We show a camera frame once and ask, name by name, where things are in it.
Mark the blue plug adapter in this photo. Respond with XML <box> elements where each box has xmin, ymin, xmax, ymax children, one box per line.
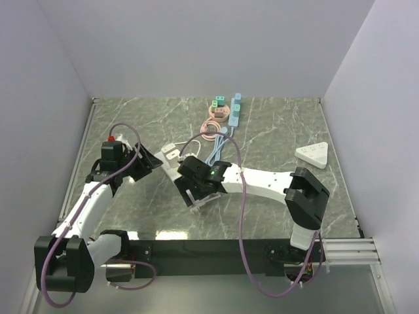
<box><xmin>231</xmin><ymin>93</ymin><xmax>242</xmax><ymax>116</ymax></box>

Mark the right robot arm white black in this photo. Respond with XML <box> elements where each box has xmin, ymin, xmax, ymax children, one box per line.
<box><xmin>174</xmin><ymin>156</ymin><xmax>330</xmax><ymax>261</ymax></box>

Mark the white rounded charger plug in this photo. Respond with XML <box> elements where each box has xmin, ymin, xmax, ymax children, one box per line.
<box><xmin>160</xmin><ymin>143</ymin><xmax>176</xmax><ymax>154</ymax></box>

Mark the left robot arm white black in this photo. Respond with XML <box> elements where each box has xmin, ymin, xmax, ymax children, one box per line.
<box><xmin>34</xmin><ymin>140</ymin><xmax>163</xmax><ymax>293</ymax></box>

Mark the blue long power strip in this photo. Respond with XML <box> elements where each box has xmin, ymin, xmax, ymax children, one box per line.
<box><xmin>228</xmin><ymin>93</ymin><xmax>242</xmax><ymax>128</ymax></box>

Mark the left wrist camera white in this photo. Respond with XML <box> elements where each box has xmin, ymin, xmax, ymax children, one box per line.
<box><xmin>107</xmin><ymin>133</ymin><xmax>135</xmax><ymax>152</ymax></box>

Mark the aluminium rail frame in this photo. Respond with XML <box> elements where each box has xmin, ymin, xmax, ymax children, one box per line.
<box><xmin>35</xmin><ymin>237</ymin><xmax>382</xmax><ymax>272</ymax></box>

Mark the green plug adapter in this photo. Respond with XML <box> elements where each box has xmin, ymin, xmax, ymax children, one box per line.
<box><xmin>211</xmin><ymin>96</ymin><xmax>225</xmax><ymax>108</ymax></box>

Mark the pink round power strip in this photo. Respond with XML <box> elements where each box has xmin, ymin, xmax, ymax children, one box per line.
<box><xmin>208</xmin><ymin>105</ymin><xmax>230</xmax><ymax>123</ymax></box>

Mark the blue coiled cable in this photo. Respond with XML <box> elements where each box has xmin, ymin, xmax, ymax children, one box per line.
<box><xmin>205</xmin><ymin>126</ymin><xmax>235</xmax><ymax>167</ymax></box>

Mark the black base bar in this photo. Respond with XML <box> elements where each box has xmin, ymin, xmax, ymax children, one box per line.
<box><xmin>93</xmin><ymin>238</ymin><xmax>328</xmax><ymax>279</ymax></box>

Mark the white square charger plug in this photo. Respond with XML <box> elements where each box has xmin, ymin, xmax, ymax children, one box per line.
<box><xmin>165</xmin><ymin>149</ymin><xmax>180</xmax><ymax>168</ymax></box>

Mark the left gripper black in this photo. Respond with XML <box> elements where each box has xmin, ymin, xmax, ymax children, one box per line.
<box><xmin>117</xmin><ymin>142</ymin><xmax>162</xmax><ymax>181</ymax></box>

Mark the white triangular power strip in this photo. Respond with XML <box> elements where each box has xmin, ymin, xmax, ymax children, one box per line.
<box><xmin>295</xmin><ymin>142</ymin><xmax>329</xmax><ymax>169</ymax></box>

